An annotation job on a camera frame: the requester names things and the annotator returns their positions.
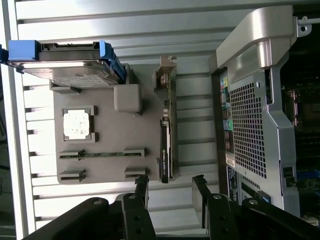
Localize hard disk in blue frame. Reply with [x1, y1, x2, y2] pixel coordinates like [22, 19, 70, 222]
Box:
[0, 39, 126, 89]

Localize open grey PC case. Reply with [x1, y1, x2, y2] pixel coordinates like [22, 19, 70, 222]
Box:
[209, 5, 320, 218]

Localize grey plastic parts rack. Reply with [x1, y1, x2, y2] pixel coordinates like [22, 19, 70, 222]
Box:
[49, 62, 179, 185]

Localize green RAM stick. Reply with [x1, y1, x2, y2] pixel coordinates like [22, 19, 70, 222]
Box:
[63, 151, 145, 160]

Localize silver CPU chip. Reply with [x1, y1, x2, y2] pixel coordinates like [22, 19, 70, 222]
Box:
[62, 109, 91, 141]

